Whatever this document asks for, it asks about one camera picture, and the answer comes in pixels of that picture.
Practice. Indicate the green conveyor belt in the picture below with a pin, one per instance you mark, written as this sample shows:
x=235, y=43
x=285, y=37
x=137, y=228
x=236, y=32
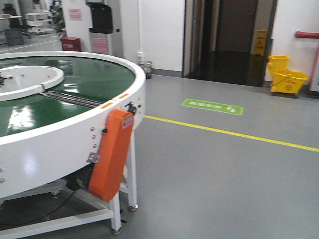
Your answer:
x=93, y=79

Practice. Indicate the orange motor belt guard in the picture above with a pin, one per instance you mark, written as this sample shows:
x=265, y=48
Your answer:
x=107, y=173

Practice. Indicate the green floor sign sticker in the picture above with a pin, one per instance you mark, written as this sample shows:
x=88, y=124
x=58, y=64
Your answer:
x=213, y=106

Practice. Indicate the black water dispenser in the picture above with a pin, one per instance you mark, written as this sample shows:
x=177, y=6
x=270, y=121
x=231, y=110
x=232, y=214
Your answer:
x=105, y=33

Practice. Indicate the red box on floor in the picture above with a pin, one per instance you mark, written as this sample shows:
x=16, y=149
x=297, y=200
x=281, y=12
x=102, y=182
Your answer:
x=70, y=44

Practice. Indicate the yellow wet floor sign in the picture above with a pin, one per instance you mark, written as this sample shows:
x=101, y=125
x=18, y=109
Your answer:
x=260, y=43

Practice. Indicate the yellow mop bucket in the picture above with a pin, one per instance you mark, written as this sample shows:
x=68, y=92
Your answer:
x=284, y=81

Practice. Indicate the green potted plant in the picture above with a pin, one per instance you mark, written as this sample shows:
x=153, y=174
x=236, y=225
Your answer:
x=56, y=9

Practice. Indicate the wire mesh waste bin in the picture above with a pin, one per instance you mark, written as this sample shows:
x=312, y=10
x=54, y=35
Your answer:
x=146, y=65

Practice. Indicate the white round conveyor frame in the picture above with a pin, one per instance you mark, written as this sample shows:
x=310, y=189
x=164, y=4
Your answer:
x=61, y=156

